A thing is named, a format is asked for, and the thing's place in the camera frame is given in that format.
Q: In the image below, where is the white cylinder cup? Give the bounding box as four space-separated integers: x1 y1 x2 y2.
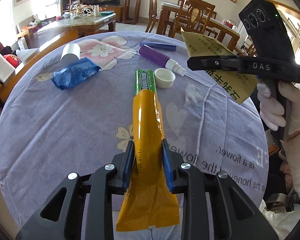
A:
60 43 81 67

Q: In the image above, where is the wooden dining chair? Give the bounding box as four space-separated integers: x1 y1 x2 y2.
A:
169 0 215 38

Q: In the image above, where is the right white gloved hand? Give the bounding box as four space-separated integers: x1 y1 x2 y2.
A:
257 81 300 140

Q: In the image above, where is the white round cap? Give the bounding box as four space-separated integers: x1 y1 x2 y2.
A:
154 68 175 89

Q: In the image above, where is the blue snack wrapper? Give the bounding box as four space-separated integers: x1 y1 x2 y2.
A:
52 57 101 90

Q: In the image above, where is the purple spray bottle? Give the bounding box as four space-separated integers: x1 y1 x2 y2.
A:
139 45 186 76

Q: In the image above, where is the brown paper bag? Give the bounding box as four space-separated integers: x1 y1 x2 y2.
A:
181 29 258 104

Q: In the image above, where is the purple floral tablecloth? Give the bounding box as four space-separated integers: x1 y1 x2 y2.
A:
0 31 268 228

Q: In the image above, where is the wooden sofa with cushions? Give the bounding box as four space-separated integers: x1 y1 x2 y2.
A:
0 28 80 103

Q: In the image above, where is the green chewing gum pack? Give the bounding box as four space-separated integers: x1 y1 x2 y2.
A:
135 69 157 95

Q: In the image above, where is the yellow foil snack wrapper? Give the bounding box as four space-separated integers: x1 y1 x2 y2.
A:
116 89 179 231

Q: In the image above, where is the wooden coffee table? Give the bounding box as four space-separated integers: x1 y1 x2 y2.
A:
37 13 116 40

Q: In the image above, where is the tall wooden plant stand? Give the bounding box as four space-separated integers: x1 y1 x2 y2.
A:
122 0 141 24

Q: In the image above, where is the red pillow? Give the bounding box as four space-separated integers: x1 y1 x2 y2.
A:
4 54 22 68

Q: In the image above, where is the wooden dining table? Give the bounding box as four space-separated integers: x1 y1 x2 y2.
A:
156 2 241 52

